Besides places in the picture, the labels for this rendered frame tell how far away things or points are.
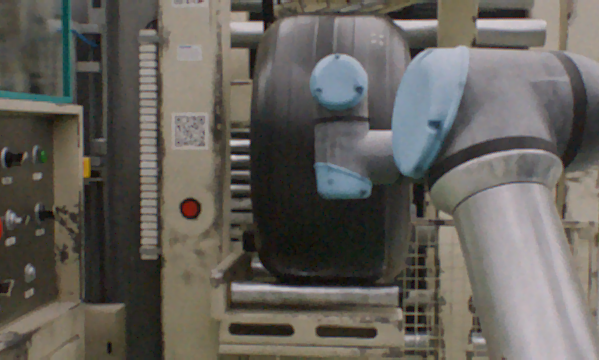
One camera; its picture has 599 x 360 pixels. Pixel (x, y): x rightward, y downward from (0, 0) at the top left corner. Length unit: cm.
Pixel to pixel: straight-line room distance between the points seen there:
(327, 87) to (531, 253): 49
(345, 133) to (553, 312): 52
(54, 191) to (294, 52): 52
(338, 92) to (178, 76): 67
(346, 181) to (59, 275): 70
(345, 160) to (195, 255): 68
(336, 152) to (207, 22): 67
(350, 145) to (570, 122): 42
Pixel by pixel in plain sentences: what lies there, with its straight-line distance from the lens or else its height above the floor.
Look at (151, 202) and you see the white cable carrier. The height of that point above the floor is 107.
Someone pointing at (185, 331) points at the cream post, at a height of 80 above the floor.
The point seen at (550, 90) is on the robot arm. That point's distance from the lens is 74.
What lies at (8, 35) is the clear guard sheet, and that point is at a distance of 136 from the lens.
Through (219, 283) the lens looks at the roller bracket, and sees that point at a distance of 158.
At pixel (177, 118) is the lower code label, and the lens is 168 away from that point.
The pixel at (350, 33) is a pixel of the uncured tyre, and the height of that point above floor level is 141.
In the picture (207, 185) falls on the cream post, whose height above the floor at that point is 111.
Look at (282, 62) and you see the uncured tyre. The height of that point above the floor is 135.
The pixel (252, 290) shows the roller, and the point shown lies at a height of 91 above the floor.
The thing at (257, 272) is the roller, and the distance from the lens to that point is 189.
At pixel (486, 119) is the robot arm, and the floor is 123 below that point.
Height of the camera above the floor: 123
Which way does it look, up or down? 3 degrees down
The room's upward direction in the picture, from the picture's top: straight up
